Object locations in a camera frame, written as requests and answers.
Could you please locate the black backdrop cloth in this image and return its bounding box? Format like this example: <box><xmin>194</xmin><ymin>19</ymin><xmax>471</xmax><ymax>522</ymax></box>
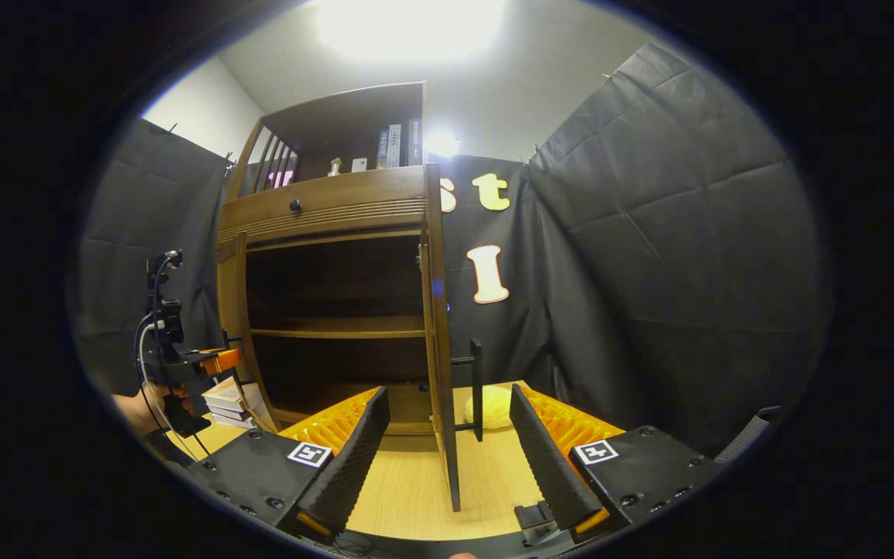
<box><xmin>74</xmin><ymin>43</ymin><xmax>828</xmax><ymax>459</ymax></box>

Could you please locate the wooden cabinet shelf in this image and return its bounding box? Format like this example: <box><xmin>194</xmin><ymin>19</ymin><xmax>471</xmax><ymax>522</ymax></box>
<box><xmin>249</xmin><ymin>314</ymin><xmax>428</xmax><ymax>340</ymax></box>

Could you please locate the wooden double-door shoe cabinet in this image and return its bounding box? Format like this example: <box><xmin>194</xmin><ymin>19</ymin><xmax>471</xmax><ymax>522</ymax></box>
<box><xmin>217</xmin><ymin>82</ymin><xmax>487</xmax><ymax>513</ymax></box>

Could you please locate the yellow sponge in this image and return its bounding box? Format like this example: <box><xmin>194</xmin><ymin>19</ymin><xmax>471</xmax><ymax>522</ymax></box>
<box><xmin>464</xmin><ymin>384</ymin><xmax>511</xmax><ymax>430</ymax></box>

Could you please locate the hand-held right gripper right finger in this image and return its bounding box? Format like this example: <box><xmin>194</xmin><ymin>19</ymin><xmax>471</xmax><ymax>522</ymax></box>
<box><xmin>509</xmin><ymin>383</ymin><xmax>719</xmax><ymax>544</ymax></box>

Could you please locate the black door handle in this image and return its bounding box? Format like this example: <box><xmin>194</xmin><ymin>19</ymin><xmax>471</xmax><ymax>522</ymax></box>
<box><xmin>451</xmin><ymin>339</ymin><xmax>485</xmax><ymax>442</ymax></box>

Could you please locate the grey webbing strap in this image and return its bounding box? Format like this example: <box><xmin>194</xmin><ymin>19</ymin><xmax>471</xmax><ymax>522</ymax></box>
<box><xmin>715</xmin><ymin>405</ymin><xmax>781</xmax><ymax>467</ymax></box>

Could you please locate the large ceiling light panel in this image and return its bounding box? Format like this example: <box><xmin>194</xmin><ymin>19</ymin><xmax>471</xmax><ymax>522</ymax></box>
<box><xmin>315</xmin><ymin>0</ymin><xmax>506</xmax><ymax>63</ymax></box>

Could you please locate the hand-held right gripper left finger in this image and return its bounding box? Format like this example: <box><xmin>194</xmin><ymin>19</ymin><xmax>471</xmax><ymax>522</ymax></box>
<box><xmin>187</xmin><ymin>386</ymin><xmax>391</xmax><ymax>540</ymax></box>

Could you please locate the wooden cabinet drawer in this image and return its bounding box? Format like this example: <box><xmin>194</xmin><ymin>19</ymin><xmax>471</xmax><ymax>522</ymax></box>
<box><xmin>218</xmin><ymin>165</ymin><xmax>428</xmax><ymax>248</ymax></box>

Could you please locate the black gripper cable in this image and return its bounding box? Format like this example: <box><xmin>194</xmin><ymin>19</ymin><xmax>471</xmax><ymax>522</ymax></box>
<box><xmin>134</xmin><ymin>256</ymin><xmax>211</xmax><ymax>460</ymax></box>

